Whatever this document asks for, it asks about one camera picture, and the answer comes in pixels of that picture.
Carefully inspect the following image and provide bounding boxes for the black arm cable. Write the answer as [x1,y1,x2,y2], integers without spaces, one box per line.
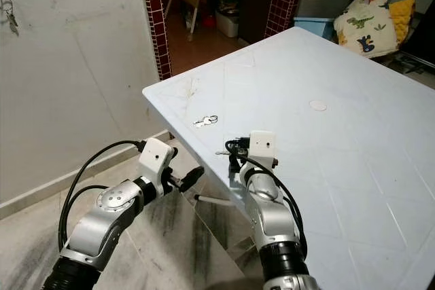
[57,139,145,251]
[231,144,309,258]

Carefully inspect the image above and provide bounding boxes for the white plastic container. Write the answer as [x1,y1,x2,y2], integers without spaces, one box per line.
[215,9,241,39]

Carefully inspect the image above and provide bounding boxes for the white table leg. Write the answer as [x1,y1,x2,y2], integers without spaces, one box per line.
[193,193,237,211]

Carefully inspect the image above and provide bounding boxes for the black furniture piece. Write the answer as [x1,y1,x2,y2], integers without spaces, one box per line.
[384,0,435,91]

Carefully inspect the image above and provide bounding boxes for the yellow pillow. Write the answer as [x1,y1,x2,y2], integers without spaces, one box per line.
[388,0,417,46]

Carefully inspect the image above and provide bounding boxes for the blue plastic bin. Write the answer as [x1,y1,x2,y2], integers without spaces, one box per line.
[294,16,336,37]

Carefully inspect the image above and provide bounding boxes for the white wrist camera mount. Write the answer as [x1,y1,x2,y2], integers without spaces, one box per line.
[139,137,176,182]
[248,130,277,165]

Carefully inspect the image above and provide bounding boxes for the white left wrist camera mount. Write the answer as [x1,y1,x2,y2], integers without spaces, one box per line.
[139,137,176,182]

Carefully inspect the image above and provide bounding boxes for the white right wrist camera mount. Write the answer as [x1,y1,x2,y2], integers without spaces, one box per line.
[248,130,277,165]

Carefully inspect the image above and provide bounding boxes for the dinosaur print pillow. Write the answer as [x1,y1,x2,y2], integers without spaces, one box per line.
[334,0,399,59]

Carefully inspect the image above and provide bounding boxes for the hanging key bunch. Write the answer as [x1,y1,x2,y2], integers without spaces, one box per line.
[3,0,20,37]

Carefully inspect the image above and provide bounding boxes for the silver keys on ring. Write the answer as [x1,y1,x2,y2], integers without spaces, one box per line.
[194,114,219,128]

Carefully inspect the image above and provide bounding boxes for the white plastic table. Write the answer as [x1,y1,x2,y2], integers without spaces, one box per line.
[141,26,435,290]

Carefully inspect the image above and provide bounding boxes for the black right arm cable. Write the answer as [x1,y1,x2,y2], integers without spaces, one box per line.
[231,144,309,258]

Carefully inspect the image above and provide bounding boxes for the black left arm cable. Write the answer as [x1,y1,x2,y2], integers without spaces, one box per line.
[57,139,145,251]

